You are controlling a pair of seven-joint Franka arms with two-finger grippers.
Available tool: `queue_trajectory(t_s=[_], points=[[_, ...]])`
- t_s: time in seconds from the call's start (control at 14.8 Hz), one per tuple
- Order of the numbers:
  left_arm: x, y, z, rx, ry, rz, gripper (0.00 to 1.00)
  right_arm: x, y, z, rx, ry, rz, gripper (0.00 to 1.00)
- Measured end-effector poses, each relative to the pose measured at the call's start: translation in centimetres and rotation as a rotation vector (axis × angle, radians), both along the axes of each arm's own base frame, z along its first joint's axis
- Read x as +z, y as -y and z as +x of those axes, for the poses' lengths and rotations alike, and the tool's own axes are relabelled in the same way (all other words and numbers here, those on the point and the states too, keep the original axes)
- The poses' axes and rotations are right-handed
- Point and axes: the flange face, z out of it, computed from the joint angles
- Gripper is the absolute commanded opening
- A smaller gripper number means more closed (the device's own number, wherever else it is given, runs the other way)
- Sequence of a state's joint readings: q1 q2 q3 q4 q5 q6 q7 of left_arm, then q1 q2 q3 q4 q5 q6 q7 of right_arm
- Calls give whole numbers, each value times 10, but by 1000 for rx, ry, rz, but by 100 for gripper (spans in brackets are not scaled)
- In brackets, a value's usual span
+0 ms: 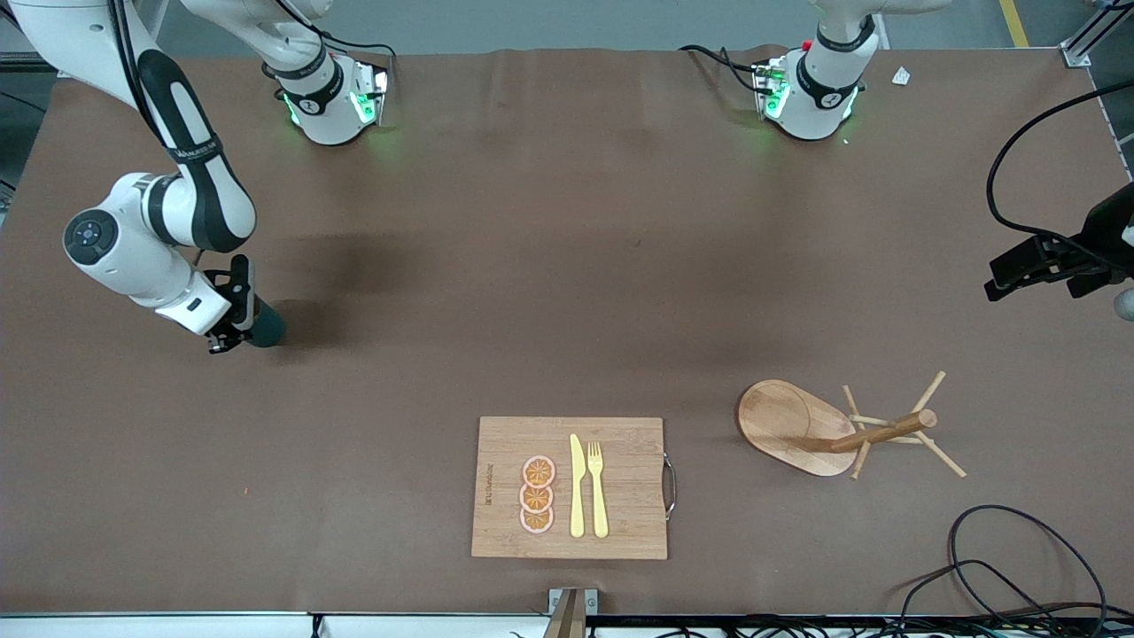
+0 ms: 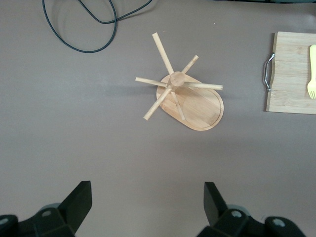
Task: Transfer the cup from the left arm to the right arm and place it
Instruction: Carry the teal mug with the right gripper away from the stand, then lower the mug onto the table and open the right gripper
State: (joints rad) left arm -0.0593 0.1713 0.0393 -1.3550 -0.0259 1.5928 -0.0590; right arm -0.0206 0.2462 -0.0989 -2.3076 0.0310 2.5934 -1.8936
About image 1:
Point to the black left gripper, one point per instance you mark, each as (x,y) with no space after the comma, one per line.
(1109,226)

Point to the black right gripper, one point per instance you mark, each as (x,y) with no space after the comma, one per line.
(263,324)

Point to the yellow plastic fork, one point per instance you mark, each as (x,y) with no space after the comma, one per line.
(598,496)

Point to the metal table bracket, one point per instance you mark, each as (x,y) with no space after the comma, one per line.
(567,611)

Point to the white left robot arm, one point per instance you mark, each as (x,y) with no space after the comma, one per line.
(819,89)

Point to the yellow plastic knife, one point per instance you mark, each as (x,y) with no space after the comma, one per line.
(577,487)

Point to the small white paper scrap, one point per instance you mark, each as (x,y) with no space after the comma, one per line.
(902,76)

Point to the aluminium frame profile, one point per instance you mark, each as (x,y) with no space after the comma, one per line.
(1085,40)
(22,60)

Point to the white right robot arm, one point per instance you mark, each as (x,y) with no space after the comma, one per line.
(133,248)

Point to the bamboo cutting board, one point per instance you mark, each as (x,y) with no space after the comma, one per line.
(629,487)

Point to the wooden cup rack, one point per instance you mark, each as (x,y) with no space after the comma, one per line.
(780,425)

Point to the dark teal ribbed cup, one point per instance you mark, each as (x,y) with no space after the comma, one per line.
(267,324)

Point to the orange slice toy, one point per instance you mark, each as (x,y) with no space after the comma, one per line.
(539,470)

